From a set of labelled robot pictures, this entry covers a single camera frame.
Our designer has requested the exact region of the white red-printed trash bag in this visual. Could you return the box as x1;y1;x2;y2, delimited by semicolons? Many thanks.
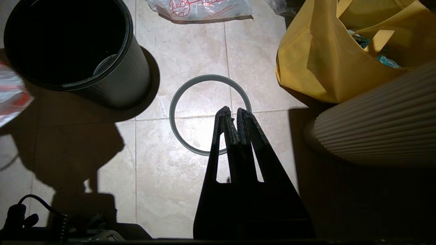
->
147;0;254;22

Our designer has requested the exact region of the crumpled clear plastic bag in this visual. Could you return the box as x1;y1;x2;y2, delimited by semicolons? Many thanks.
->
266;0;297;17

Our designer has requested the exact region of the grey bin rim ring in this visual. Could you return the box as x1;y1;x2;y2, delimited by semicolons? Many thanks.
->
169;75;253;157

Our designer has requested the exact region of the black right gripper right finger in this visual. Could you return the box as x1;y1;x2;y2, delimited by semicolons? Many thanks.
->
237;108;315;239

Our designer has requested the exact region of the teal packaged item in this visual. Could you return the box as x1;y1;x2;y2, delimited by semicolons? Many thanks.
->
349;30;402;70

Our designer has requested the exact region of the white plastic bag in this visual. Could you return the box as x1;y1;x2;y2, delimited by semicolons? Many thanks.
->
0;61;34;128

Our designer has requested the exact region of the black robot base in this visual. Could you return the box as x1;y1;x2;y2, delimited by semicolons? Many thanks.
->
0;194;153;243

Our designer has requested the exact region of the beige ribbed stool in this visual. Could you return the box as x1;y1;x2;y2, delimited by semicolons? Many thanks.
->
305;63;436;169

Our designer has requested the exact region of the black round trash bin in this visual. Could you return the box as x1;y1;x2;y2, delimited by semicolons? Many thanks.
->
3;0;152;110

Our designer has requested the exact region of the yellow fabric tote bag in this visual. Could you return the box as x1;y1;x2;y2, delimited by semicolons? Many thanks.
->
276;0;436;104

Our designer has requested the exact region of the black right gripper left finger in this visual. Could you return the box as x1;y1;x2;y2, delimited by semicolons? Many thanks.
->
193;106;252;239

